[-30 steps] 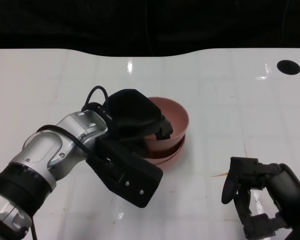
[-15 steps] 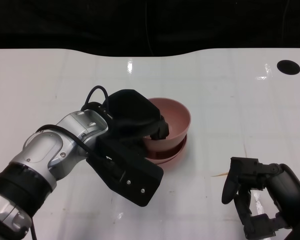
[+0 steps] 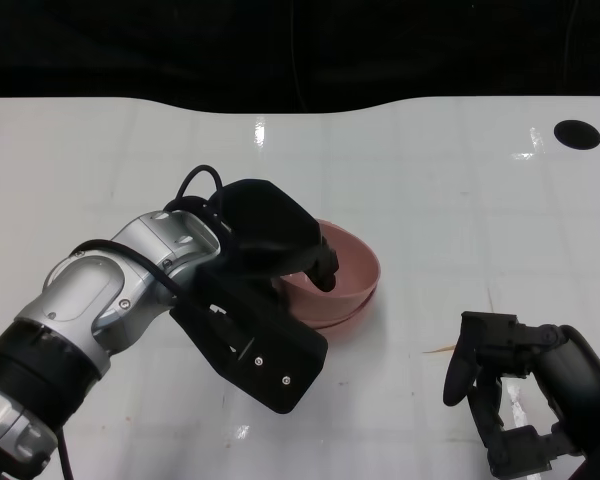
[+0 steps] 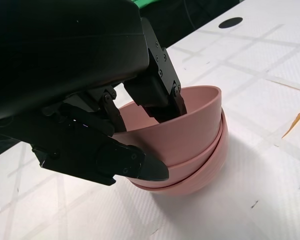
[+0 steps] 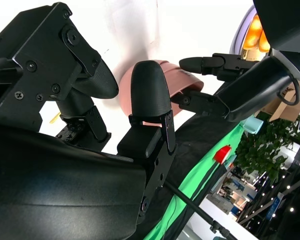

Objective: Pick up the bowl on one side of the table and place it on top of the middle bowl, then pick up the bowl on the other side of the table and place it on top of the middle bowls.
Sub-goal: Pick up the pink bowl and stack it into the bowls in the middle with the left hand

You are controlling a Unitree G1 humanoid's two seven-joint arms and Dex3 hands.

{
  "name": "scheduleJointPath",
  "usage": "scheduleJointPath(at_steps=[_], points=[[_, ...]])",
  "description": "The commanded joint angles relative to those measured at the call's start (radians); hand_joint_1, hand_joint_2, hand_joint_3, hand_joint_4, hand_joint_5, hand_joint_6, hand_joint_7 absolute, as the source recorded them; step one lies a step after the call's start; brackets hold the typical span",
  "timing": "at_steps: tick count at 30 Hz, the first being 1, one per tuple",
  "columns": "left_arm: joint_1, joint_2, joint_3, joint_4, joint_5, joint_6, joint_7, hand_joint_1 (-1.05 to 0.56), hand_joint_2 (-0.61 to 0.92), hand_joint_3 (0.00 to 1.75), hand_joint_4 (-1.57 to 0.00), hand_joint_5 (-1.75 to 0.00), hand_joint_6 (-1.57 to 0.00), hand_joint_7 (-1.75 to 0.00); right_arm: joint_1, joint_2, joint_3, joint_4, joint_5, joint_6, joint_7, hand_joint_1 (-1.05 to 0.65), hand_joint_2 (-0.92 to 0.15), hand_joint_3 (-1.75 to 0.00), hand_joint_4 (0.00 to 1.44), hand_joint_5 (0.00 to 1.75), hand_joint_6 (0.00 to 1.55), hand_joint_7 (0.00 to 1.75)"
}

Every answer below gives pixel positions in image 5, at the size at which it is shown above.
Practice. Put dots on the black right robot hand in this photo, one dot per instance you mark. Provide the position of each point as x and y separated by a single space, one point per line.
52 180

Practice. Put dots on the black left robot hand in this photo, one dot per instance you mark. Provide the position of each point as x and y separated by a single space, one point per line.
252 85

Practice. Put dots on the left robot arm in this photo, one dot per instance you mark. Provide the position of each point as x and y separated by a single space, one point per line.
285 22

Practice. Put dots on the brown cardboard box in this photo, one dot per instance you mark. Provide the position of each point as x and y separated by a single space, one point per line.
282 110

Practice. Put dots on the mint green cup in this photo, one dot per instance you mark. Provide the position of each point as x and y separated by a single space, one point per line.
253 126

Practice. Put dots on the lavender and yellow toy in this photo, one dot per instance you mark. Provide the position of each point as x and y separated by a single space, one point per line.
252 37

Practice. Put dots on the green leafy plant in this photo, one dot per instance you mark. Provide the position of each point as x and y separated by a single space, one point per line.
262 152

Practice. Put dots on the black backdrop cloth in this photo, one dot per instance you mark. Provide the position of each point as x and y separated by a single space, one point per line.
197 135

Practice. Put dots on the red plastic object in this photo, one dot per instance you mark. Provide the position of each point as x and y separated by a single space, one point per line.
222 155

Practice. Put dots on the green cloth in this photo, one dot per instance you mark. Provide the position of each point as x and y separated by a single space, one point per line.
202 175

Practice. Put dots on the black metal rod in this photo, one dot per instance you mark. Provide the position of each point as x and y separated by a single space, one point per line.
190 203

